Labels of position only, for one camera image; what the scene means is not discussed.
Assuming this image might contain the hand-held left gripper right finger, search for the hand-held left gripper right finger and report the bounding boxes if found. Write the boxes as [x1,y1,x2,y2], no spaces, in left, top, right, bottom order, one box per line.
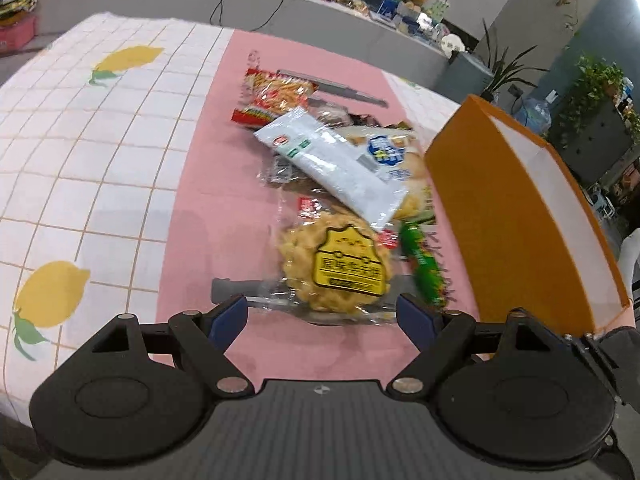
[387,292,552,397]

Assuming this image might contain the long leaf potted plant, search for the long leaf potted plant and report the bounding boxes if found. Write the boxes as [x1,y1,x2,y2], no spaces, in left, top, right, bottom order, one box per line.
[475,17,551,103]

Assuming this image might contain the red shrimp stick packet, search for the red shrimp stick packet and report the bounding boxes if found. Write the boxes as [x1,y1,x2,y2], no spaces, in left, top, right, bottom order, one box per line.
[231,50,319,131]

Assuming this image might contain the pink box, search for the pink box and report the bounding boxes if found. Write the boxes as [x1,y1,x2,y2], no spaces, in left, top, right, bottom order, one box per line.
[0,12,40,56]

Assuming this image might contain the lemon print checked tablecloth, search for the lemon print checked tablecloth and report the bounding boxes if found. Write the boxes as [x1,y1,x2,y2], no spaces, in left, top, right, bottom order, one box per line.
[0,12,637,428]

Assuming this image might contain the blue water bottle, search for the blue water bottle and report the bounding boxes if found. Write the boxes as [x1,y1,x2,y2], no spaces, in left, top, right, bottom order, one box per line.
[515,96,553,133]

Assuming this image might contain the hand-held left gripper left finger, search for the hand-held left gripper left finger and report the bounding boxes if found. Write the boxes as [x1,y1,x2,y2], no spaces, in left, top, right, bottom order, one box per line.
[92,295,253,397]

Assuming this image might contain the grey curved counter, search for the grey curved counter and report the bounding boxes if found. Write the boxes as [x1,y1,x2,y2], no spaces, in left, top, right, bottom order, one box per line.
[36,0,496,103]

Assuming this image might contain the round yellow cracker packet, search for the round yellow cracker packet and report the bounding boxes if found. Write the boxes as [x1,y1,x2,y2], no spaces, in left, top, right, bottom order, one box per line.
[245,194,402,327]

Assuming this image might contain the white snack packet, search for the white snack packet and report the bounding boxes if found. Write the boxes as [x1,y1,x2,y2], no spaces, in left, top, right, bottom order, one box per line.
[254,107,409,226]

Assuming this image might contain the small dark snack packet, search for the small dark snack packet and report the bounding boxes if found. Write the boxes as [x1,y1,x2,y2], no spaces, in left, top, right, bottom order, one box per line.
[257,152,301,189]

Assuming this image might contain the rice cracker packet blue label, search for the rice cracker packet blue label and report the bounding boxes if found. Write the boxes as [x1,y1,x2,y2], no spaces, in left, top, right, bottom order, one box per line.
[340,120,437,224]

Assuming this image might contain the green plants on dark shelf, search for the green plants on dark shelf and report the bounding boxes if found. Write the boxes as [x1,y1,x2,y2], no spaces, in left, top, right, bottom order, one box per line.
[547,52,640,186]

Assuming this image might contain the green snack packet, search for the green snack packet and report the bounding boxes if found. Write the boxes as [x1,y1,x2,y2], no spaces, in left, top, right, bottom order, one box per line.
[398,221,449,309]

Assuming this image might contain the grey bin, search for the grey bin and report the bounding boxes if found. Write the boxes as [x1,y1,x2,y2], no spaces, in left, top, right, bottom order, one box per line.
[434,49,496,97]

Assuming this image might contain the orange cardboard box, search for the orange cardboard box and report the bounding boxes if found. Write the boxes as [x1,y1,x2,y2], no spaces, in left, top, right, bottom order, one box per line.
[424,94,632,334]

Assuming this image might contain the clear bun packet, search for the clear bun packet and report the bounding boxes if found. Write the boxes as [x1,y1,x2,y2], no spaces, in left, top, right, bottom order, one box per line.
[307,97,351,128]

